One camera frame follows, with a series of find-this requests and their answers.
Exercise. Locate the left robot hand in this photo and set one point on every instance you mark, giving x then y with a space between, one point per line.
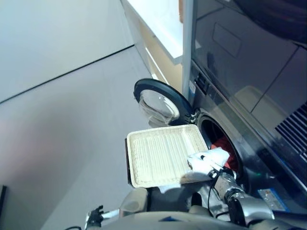
96 214

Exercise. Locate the white cloth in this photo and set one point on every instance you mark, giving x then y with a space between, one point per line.
216 155

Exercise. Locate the red cloth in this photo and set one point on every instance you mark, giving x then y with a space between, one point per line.
221 143

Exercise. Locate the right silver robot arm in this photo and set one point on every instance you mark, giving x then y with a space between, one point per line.
249 206

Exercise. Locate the dark grey washing machine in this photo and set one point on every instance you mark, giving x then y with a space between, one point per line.
239 48

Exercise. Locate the dark brown stool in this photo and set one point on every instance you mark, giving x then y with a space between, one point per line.
128 163

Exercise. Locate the silver robot torso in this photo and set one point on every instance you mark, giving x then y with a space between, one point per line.
168 221

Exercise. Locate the white wicker basket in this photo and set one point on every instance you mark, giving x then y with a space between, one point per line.
158 158

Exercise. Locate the right silver robot leg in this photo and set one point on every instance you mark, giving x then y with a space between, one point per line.
201 203

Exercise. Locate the round glass washer door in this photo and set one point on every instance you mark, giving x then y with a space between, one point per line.
156 86

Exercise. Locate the blue white energy label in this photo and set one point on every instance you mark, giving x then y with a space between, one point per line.
192 86

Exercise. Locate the white counter unit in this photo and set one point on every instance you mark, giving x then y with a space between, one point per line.
153 28

